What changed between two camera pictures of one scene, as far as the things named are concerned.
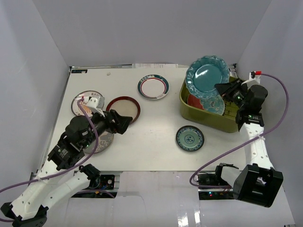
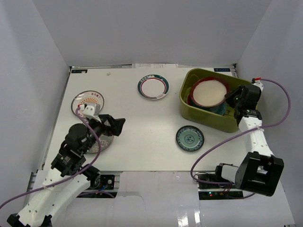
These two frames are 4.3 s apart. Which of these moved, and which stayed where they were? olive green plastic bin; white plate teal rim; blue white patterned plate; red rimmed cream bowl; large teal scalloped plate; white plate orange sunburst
Moved: large teal scalloped plate; red rimmed cream bowl
Stayed: olive green plastic bin; white plate orange sunburst; white plate teal rim; blue white patterned plate
